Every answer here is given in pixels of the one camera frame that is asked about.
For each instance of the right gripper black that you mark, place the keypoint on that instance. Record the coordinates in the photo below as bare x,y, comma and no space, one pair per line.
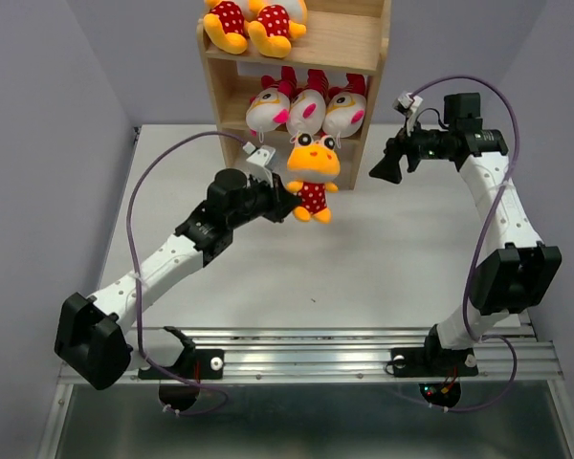
387,168

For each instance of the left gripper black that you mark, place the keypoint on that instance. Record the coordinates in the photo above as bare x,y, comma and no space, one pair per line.
281,201

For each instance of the orange plush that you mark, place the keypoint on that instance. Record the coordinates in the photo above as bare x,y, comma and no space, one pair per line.
225,23
315,165

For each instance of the white pink plush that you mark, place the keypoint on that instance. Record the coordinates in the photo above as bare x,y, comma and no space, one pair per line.
346,108
270,108
308,108

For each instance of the orange plush facing up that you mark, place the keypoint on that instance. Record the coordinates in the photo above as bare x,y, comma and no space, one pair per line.
276,25

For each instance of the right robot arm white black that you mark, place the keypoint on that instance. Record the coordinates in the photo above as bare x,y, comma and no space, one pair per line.
512,267

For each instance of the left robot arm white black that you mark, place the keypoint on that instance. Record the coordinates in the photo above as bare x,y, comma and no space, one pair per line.
91,330

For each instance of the wooden shelf unit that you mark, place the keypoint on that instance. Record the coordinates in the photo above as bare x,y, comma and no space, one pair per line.
343,37

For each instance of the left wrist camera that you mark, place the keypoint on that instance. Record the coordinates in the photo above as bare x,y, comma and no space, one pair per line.
260,162

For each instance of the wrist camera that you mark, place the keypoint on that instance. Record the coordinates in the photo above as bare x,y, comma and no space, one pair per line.
408,105
260,162

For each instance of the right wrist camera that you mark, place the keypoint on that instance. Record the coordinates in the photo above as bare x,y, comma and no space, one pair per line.
408,105

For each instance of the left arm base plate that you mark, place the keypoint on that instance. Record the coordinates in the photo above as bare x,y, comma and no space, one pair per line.
197,365

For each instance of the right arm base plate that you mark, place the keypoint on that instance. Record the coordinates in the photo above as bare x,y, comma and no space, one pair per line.
417,362

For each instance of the aluminium mounting rail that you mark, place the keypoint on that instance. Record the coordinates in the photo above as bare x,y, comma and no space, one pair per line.
359,355

